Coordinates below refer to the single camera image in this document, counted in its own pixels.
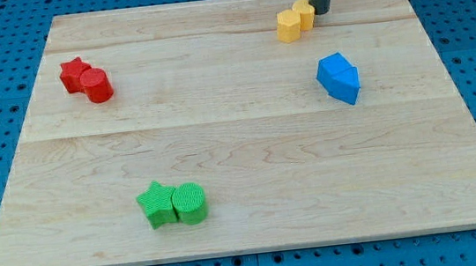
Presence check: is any yellow hexagon block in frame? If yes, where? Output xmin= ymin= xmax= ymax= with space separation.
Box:
xmin=276 ymin=10 xmax=301 ymax=43

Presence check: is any green cylinder block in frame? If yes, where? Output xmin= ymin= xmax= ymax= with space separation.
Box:
xmin=171 ymin=182 xmax=209 ymax=225

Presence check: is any red star block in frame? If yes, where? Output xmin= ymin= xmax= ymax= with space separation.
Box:
xmin=59 ymin=56 xmax=91 ymax=93

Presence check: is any green star block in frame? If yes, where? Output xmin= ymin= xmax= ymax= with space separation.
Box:
xmin=136 ymin=181 xmax=179 ymax=230

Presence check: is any blue cube block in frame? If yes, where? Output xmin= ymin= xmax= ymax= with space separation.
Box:
xmin=316 ymin=52 xmax=353 ymax=90

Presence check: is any blue triangle block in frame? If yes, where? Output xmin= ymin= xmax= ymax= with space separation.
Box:
xmin=328 ymin=67 xmax=361 ymax=105

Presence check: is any red cylinder block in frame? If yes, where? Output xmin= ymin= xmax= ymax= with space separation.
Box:
xmin=79 ymin=68 xmax=114 ymax=104

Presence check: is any light wooden board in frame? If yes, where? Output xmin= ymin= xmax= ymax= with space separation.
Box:
xmin=0 ymin=0 xmax=476 ymax=266

